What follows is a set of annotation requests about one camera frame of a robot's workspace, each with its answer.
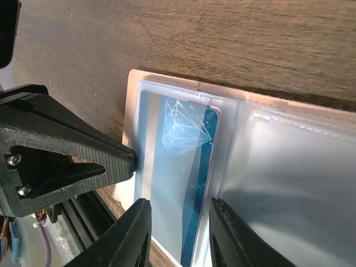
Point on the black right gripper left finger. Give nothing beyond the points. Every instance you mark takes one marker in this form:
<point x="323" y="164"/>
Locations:
<point x="126" y="243"/>

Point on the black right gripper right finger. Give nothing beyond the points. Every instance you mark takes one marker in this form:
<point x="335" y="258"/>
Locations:
<point x="234" y="243"/>

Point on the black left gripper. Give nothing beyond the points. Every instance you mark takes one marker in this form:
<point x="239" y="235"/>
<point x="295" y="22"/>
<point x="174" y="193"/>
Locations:
<point x="49" y="155"/>

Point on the beige leather card holder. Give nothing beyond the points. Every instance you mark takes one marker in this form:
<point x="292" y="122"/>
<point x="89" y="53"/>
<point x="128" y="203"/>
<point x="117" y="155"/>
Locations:
<point x="286" y="167"/>

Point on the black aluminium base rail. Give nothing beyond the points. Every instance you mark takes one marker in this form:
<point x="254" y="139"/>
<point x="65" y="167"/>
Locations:
<point x="87" y="217"/>

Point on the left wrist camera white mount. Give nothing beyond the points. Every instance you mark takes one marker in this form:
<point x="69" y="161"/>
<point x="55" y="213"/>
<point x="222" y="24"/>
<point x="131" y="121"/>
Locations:
<point x="10" y="10"/>

